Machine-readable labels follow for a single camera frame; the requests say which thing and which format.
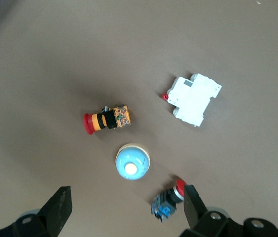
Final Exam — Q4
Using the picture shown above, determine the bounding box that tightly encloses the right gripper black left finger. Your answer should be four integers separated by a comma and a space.
0, 185, 73, 237

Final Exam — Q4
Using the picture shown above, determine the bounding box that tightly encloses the red emergency button orange body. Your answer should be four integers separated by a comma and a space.
82, 105, 132, 136

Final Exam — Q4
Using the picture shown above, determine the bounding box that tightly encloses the red push button blue body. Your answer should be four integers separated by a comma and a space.
150, 177, 188, 223

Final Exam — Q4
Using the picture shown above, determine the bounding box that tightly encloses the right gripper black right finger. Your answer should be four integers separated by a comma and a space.
179, 184, 278, 237

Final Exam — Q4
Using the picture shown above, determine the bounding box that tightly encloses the white circuit breaker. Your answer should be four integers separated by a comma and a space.
162, 72, 223, 128

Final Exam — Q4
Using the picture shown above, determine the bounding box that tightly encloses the blue dome bell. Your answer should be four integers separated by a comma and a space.
115, 143, 151, 181

